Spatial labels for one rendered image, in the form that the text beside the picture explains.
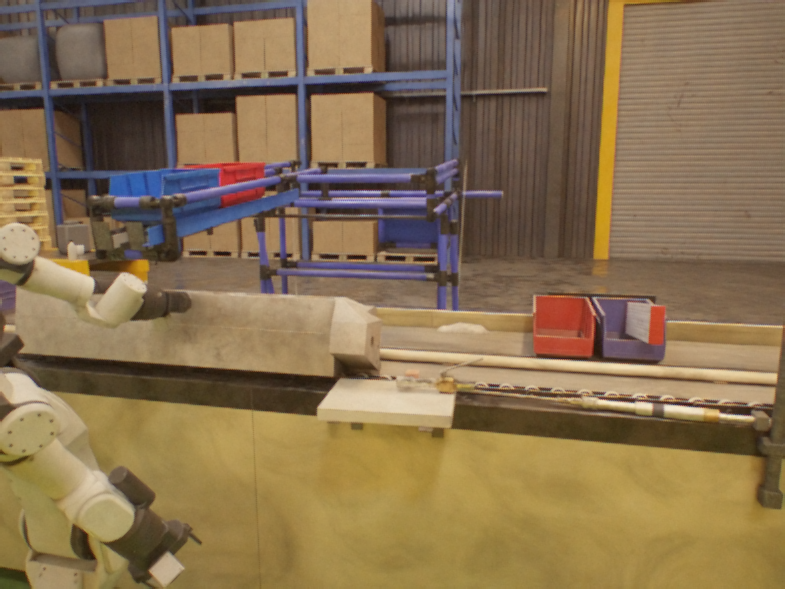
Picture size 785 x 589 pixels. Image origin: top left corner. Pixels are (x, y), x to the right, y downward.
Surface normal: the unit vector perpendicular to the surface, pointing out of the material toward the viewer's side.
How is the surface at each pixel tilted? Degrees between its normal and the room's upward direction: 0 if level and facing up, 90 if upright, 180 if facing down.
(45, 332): 80
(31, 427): 104
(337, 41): 90
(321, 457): 90
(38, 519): 95
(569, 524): 90
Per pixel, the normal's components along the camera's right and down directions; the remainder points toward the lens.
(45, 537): -0.23, 0.23
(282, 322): -0.22, 0.00
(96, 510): 0.72, 0.35
